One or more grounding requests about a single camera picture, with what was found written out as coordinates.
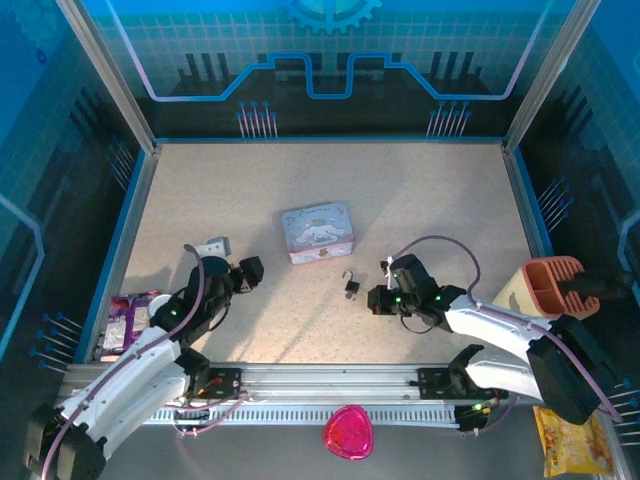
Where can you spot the small black padlock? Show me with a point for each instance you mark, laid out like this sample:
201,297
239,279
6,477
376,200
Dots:
352,286

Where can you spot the pastel cartoon tin box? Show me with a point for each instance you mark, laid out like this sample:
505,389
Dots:
317,230

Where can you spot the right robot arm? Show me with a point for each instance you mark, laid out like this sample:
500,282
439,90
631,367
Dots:
500,325

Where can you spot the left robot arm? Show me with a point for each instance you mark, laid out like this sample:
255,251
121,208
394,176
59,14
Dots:
125,380

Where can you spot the white round container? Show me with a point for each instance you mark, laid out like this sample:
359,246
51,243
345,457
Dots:
159,301

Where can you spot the purple snack packet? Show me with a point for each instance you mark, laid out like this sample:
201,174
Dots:
125,320

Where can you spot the beige holder with salmon rack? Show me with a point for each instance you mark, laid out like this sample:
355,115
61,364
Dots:
520,295

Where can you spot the pink translucent dish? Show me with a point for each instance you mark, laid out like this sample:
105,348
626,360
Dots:
347,432

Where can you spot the yellow snack bag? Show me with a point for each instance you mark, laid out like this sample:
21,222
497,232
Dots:
575,450

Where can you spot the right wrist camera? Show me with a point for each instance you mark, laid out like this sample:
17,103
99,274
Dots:
388,267

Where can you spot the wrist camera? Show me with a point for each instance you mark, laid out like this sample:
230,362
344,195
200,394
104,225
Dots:
217,245
388,267

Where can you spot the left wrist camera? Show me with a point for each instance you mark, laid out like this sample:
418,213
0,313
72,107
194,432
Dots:
217,245

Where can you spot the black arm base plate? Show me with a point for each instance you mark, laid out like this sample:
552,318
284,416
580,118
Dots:
225,382
435,382

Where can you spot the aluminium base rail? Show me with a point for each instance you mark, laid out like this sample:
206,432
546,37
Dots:
325,380

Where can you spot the aluminium table side rail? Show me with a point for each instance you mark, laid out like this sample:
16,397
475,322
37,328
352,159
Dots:
132,220
525,210

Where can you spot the aluminium frame post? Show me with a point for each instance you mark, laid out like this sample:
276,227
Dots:
107,75
550,75

